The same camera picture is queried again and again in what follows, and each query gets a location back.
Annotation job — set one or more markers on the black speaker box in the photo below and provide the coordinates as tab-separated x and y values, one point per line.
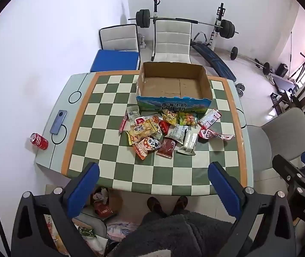
282	70

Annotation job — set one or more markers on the black metal rack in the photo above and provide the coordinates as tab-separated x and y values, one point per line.
278	99

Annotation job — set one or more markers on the black barbell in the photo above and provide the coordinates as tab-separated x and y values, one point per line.
174	19

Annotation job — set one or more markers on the panda print snack packet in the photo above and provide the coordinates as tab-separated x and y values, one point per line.
148	144

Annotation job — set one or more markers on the blue flat box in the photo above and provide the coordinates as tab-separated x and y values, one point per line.
115	60

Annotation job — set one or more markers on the yellow twisted snack packet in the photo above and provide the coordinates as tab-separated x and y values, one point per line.
170	117

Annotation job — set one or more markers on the red soda can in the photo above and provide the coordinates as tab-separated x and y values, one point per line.
38	141

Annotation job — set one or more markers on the dark red snack packet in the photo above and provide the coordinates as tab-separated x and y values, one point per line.
166	147

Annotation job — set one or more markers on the dark blue weight bench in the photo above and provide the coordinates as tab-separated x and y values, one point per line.
216	60

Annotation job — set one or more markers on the long red white snack packet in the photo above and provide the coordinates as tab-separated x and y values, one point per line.
209	117

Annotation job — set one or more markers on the grey smartphone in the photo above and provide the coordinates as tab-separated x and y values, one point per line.
58	121

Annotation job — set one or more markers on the cardboard box with trash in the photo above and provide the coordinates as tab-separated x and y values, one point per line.
115	200

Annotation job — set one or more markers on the person's right shoe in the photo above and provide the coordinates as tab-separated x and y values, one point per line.
179	204

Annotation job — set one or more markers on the grey chair seat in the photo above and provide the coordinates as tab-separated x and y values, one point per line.
93	223

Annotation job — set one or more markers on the orange peanut snack packet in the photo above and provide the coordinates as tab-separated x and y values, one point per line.
154	125

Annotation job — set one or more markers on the floral cloth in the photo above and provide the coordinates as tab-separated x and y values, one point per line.
120	229

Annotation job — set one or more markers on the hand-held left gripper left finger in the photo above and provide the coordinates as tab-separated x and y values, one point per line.
84	184

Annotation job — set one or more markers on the grey shell chair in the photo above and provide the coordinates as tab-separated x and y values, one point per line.
284	131

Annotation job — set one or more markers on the person's left shoe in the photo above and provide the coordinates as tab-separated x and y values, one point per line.
155	207

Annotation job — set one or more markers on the cardboard box with blue print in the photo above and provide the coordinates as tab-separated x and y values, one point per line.
168	85

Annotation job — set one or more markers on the small red snack packet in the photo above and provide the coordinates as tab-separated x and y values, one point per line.
164	127

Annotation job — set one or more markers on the white grey snack packet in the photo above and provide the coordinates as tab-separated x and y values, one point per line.
178	133

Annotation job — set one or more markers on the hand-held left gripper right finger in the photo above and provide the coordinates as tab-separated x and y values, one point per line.
225	190

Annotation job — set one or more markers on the red pen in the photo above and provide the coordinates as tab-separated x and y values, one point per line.
123	125

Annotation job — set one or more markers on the black dumbbell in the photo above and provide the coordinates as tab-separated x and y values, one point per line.
239	88

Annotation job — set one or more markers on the white padded chair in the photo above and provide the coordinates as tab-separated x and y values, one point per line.
119	38
171	40

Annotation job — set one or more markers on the silver snack packet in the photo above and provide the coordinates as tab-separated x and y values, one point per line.
188	143

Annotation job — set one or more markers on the white barbell rack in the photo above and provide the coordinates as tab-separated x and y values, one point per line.
216	32

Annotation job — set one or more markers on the person's shoe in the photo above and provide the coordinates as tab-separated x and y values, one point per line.
179	204
155	207

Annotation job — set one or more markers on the small barbell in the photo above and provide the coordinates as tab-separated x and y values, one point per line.
233	53

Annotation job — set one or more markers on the green candy ball packet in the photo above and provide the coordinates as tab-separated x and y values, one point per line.
188	119

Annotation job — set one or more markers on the clear grey snack packet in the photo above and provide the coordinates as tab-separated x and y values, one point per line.
132	112

